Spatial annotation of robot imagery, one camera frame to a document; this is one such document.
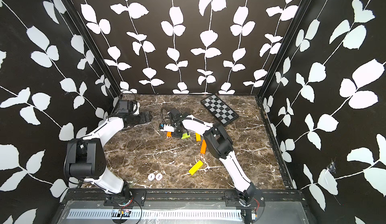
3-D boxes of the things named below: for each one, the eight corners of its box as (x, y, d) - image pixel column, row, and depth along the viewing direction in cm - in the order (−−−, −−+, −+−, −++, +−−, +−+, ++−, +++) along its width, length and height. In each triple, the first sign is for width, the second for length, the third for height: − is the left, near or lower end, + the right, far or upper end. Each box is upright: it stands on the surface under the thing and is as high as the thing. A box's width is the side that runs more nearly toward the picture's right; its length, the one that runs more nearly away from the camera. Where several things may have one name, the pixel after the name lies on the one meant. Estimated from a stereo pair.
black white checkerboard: (223, 127, 104) (223, 124, 101) (201, 103, 118) (201, 100, 116) (238, 118, 109) (239, 115, 107) (215, 96, 124) (215, 93, 121)
